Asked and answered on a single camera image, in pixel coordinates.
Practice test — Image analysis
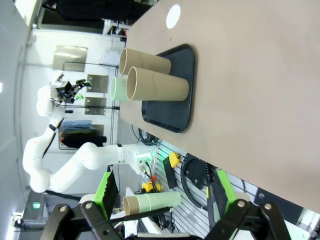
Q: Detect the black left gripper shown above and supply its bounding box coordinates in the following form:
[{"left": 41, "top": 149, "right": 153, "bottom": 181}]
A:
[{"left": 54, "top": 78, "right": 92, "bottom": 104}]

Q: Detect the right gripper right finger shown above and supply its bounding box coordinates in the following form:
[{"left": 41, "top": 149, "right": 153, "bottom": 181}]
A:
[{"left": 204, "top": 169, "right": 293, "bottom": 240}]

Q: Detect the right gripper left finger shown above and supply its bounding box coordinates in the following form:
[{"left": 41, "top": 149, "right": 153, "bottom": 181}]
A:
[{"left": 39, "top": 170, "right": 126, "bottom": 240}]

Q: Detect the tall mint green cup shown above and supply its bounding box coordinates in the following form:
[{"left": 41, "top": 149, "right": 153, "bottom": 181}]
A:
[{"left": 110, "top": 76, "right": 129, "bottom": 102}]

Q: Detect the tall brown cup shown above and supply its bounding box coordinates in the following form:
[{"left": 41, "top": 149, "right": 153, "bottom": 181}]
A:
[
  {"left": 118, "top": 47, "right": 172, "bottom": 76},
  {"left": 125, "top": 66, "right": 190, "bottom": 102}
]

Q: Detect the brown and green cup stack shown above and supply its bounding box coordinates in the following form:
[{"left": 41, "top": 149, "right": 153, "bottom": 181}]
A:
[{"left": 122, "top": 191, "right": 182, "bottom": 216}]

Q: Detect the yellow pendant box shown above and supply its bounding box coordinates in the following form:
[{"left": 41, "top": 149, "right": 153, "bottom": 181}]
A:
[{"left": 141, "top": 181, "right": 163, "bottom": 194}]

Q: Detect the person in purple hoodie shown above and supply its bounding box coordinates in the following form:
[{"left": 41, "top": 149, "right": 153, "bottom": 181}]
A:
[{"left": 41, "top": 0, "right": 161, "bottom": 23}]

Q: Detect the yellow black emergency stop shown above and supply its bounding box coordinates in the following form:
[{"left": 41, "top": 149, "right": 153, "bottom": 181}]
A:
[{"left": 162, "top": 152, "right": 181, "bottom": 190}]

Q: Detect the black plastic serving tray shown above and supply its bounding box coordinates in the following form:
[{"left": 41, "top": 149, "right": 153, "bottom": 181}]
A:
[{"left": 141, "top": 43, "right": 197, "bottom": 134}]

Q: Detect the white scalloped paper coaster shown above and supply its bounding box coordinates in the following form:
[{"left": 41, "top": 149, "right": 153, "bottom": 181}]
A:
[{"left": 166, "top": 4, "right": 181, "bottom": 29}]

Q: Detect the grey wall panel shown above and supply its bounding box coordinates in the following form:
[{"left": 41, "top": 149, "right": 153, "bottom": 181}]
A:
[
  {"left": 52, "top": 45, "right": 88, "bottom": 73},
  {"left": 84, "top": 96, "right": 108, "bottom": 116},
  {"left": 86, "top": 74, "right": 110, "bottom": 93}
]

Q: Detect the white slotted wall panel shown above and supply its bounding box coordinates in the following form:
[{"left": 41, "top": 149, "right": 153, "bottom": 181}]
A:
[{"left": 149, "top": 139, "right": 251, "bottom": 240}]

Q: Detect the black coiled cable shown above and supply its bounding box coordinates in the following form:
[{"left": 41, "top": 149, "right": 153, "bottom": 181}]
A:
[{"left": 180, "top": 154, "right": 216, "bottom": 210}]

